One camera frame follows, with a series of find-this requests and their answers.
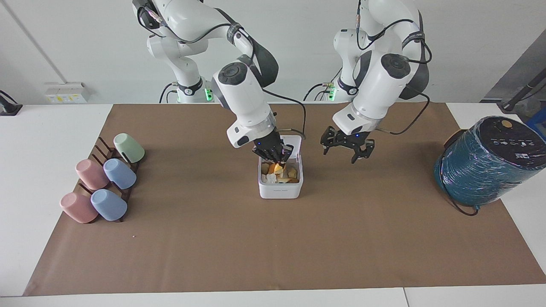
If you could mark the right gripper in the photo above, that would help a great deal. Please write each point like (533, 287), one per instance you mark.
(266, 145)

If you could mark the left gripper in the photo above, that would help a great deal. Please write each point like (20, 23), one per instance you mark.
(352, 137)

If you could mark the orange trash piece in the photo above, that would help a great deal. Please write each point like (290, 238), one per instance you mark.
(278, 168)

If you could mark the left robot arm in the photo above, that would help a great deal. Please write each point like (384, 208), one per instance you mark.
(379, 91)

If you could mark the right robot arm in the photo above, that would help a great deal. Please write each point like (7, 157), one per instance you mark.
(239, 91)

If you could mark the tan trash piece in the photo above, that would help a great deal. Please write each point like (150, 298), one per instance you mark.
(292, 172)

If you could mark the dark teal round bin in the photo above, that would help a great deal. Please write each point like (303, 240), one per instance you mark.
(482, 166)

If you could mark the white square plastic box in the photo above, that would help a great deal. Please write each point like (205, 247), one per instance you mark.
(280, 187)

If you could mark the green cup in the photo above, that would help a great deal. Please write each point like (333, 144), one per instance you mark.
(130, 148)

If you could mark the blue cup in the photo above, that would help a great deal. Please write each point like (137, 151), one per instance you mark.
(109, 205)
(120, 172)

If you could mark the brown cup rack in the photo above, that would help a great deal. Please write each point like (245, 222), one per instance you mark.
(110, 152)

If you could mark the black stand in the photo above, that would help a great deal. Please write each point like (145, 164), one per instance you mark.
(518, 97)
(8, 107)

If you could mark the pink cup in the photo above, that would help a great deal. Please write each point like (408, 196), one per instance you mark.
(78, 207)
(91, 174)

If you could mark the white wall socket box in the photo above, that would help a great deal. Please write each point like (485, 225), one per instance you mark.
(66, 94)

